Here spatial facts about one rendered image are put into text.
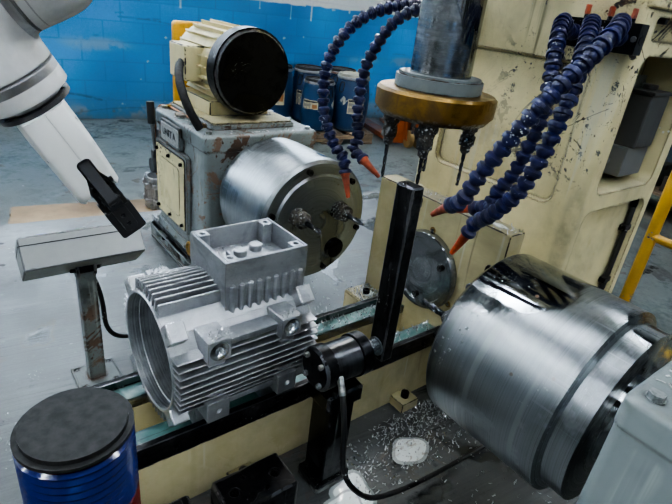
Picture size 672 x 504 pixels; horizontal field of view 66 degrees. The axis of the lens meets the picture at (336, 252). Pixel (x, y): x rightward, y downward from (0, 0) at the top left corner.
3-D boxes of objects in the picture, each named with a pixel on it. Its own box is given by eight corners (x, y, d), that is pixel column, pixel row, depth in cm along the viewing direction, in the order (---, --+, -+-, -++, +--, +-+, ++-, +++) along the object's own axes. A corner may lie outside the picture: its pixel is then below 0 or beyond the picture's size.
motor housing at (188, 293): (247, 329, 87) (251, 227, 79) (312, 396, 74) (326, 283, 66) (126, 368, 75) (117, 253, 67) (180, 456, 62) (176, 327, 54)
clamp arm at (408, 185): (380, 346, 75) (411, 178, 64) (394, 357, 73) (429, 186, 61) (362, 353, 73) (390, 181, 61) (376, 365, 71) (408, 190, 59)
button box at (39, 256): (137, 260, 87) (129, 230, 88) (147, 249, 82) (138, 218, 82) (21, 282, 77) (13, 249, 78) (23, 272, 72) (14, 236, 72)
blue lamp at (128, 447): (121, 435, 34) (116, 381, 32) (153, 503, 30) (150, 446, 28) (16, 475, 30) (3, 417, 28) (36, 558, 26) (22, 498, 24)
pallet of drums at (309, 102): (342, 127, 657) (349, 66, 625) (371, 144, 594) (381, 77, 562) (251, 126, 606) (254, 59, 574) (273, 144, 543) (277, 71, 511)
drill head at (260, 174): (279, 212, 137) (286, 118, 126) (367, 272, 112) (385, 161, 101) (190, 226, 122) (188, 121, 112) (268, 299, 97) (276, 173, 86)
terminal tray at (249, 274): (264, 260, 78) (267, 216, 75) (305, 292, 70) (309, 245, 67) (189, 278, 70) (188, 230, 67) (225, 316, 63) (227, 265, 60)
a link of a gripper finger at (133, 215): (88, 195, 57) (122, 237, 62) (96, 205, 55) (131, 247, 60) (113, 179, 58) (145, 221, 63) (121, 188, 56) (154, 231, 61)
